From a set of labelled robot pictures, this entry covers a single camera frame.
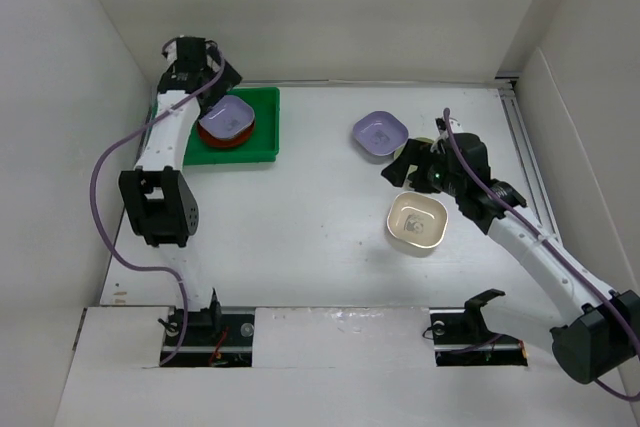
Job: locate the aluminium side rail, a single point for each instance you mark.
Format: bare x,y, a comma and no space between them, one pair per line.
524,149

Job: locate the green square panda dish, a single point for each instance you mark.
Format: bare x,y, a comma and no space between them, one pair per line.
411,165

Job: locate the cream square panda dish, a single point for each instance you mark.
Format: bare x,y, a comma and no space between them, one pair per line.
417,220

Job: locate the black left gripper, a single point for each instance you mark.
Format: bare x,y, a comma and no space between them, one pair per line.
228,81

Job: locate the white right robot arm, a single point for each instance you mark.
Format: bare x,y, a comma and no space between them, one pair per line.
588,327

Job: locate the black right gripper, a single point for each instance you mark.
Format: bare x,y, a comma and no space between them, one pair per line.
417,153

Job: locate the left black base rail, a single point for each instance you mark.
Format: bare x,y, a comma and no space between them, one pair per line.
230,347

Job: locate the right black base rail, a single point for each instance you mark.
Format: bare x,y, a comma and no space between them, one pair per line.
455,344

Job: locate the red round plate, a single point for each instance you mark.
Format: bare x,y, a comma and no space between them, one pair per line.
217,143

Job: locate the purple square panda dish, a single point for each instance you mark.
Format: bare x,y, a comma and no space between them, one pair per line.
228,118
380,133

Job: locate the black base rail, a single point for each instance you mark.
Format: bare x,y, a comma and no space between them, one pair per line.
230,347
455,344

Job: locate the green plastic bin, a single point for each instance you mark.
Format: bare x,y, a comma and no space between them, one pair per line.
265,127

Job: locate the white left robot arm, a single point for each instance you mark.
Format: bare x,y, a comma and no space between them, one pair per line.
160,206

